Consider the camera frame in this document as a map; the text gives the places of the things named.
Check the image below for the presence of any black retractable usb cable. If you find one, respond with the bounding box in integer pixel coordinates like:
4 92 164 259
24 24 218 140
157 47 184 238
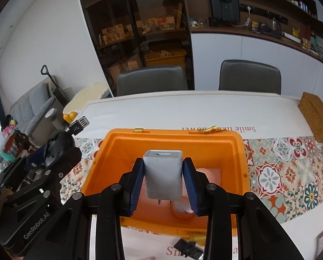
43 115 90 169

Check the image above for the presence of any white usb wall charger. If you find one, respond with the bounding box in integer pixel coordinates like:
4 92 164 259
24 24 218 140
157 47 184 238
143 150 183 201

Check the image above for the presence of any round pink deer night light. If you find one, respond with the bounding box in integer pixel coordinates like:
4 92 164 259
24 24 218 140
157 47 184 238
171 165 226 219

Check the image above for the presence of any grey sofa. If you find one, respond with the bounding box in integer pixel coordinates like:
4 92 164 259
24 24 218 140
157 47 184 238
9 79 63 146

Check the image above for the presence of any patterned table runner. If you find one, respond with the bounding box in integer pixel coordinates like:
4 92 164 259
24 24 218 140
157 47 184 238
58 135 323 226

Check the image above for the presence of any black bike light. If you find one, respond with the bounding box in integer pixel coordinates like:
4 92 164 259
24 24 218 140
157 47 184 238
173 238 204 260

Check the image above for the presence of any orange plastic storage box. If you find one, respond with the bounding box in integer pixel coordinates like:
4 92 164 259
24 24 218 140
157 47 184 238
81 128 250 238

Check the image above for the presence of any dark grey chair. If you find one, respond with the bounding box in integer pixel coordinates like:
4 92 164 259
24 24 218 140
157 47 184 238
218 59 281 94
117 66 188 96

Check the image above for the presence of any woven wicker tissue box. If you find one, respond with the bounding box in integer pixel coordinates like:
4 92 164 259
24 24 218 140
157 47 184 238
298 92 323 143

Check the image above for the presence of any dark display cabinet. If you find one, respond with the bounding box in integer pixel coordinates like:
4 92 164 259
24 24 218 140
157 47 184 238
80 0 195 94

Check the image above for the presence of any black coffee machine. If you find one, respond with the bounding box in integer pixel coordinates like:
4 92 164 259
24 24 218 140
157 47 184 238
211 0 240 22

